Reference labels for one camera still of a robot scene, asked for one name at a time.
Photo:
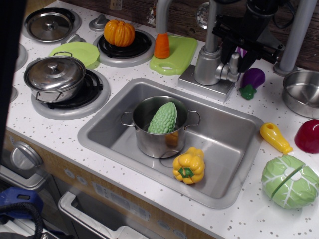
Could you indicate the steel pot in sink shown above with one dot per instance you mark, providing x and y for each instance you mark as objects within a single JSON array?
[{"x": 161, "y": 145}]

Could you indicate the yellow squash toy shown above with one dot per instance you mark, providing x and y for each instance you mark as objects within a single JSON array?
[{"x": 272, "y": 135}]

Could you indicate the black back right burner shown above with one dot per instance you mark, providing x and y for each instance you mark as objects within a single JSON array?
[{"x": 139, "y": 52}]

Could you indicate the silver toy faucet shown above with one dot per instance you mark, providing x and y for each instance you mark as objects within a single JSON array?
[{"x": 209, "y": 77}]

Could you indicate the black burner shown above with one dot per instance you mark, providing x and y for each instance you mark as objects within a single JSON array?
[
  {"x": 93, "y": 94},
  {"x": 139, "y": 52}
]

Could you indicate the grey toy sink basin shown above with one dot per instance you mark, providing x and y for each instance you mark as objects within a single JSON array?
[{"x": 229, "y": 139}]

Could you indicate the clear glass knob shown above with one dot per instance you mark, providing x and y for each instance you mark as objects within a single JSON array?
[{"x": 202, "y": 15}]

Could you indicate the green bitter gourd toy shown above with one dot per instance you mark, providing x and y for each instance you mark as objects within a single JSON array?
[{"x": 164, "y": 120}]

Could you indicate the steel pot with lid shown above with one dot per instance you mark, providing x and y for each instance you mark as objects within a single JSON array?
[{"x": 55, "y": 78}]

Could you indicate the orange carrot toy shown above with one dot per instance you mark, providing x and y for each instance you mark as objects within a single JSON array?
[{"x": 162, "y": 50}]

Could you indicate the purple eggplant toy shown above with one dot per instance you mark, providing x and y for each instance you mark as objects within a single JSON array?
[{"x": 252, "y": 79}]

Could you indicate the green cabbage toy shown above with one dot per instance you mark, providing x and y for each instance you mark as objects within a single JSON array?
[{"x": 289, "y": 182}]

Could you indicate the grey oven dial knob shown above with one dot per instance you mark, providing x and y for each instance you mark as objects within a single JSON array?
[{"x": 24, "y": 157}]

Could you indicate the purple striped onion toy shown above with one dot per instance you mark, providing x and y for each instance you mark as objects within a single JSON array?
[{"x": 242, "y": 52}]

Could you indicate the silver oven door handle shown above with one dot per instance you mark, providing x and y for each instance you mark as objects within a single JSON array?
[{"x": 92, "y": 225}]

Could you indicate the grey knob behind plate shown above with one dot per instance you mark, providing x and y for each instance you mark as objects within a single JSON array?
[{"x": 73, "y": 38}]

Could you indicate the dark foreground robot arm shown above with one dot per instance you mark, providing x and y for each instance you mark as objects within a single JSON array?
[{"x": 20, "y": 117}]

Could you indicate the left edge burner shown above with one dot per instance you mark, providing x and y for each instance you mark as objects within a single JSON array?
[{"x": 22, "y": 57}]

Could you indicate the green plastic plate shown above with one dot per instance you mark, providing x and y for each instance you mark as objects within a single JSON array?
[{"x": 87, "y": 53}]

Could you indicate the green cutting board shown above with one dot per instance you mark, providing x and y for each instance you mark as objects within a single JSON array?
[{"x": 182, "y": 50}]

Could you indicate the blue clamp object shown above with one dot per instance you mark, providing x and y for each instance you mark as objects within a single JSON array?
[{"x": 19, "y": 203}]

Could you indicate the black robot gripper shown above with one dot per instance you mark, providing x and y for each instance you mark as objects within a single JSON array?
[{"x": 249, "y": 32}]

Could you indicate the silver faucet lever handle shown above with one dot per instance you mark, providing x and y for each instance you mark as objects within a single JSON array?
[{"x": 234, "y": 62}]

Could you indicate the red apple half toy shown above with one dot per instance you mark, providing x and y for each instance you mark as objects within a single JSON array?
[{"x": 307, "y": 137}]

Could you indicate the steel bowl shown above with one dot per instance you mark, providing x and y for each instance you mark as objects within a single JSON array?
[{"x": 301, "y": 92}]

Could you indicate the steel pan lid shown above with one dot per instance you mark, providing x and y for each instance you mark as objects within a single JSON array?
[{"x": 49, "y": 26}]

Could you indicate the black front burner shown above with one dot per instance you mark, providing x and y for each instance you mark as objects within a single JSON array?
[{"x": 93, "y": 94}]

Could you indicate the grey vertical post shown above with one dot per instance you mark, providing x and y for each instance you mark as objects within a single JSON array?
[{"x": 298, "y": 31}]

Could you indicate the orange pumpkin toy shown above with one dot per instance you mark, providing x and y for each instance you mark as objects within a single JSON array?
[{"x": 119, "y": 33}]

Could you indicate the yellow bell pepper toy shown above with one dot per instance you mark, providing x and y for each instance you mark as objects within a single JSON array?
[{"x": 189, "y": 167}]

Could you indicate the grey stove knob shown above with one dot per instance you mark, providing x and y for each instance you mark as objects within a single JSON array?
[{"x": 98, "y": 24}]

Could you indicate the grey knob front left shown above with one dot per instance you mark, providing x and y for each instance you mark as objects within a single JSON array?
[{"x": 14, "y": 94}]

